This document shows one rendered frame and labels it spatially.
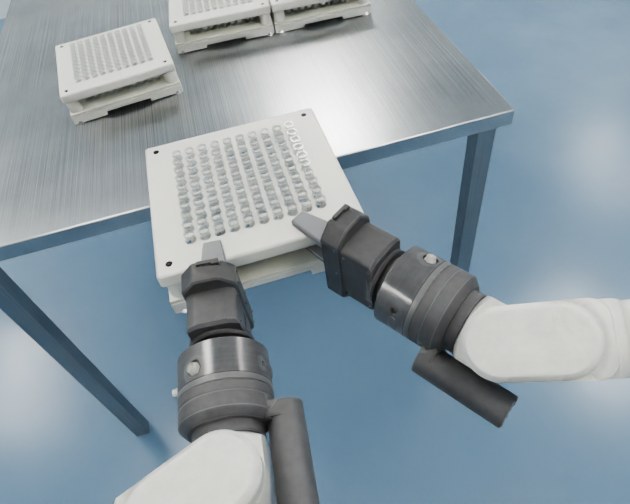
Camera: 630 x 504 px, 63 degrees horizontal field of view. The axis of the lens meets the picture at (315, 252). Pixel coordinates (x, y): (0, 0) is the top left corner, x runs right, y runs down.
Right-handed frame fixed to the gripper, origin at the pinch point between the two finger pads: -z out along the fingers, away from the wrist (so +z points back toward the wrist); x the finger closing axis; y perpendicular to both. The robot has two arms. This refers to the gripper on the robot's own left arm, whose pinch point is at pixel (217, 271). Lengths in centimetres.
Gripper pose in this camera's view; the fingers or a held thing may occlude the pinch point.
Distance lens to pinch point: 57.9
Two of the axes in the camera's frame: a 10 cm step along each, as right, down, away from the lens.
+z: 1.8, 7.7, -6.2
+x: 1.0, 6.1, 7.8
